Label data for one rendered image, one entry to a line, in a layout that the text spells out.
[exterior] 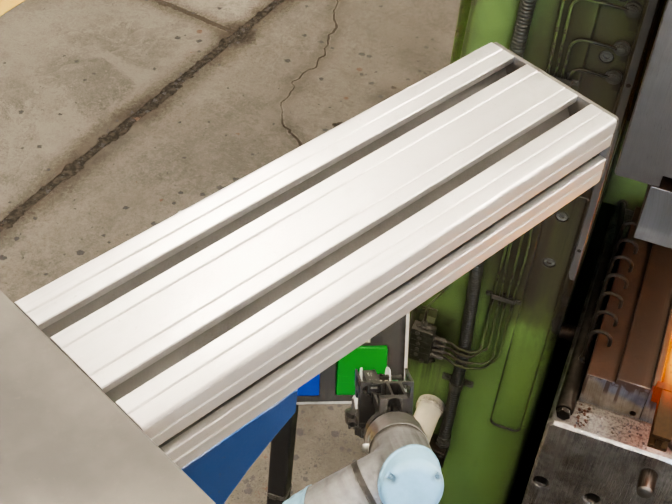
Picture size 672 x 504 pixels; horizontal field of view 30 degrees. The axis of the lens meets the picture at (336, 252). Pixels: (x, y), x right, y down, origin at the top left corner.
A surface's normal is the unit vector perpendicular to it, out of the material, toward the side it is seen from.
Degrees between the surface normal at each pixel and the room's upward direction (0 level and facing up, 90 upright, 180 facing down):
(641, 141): 90
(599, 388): 90
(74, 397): 0
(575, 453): 90
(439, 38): 0
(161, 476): 0
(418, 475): 61
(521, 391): 90
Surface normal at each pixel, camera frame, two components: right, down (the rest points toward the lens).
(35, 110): 0.07, -0.71
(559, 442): -0.34, 0.64
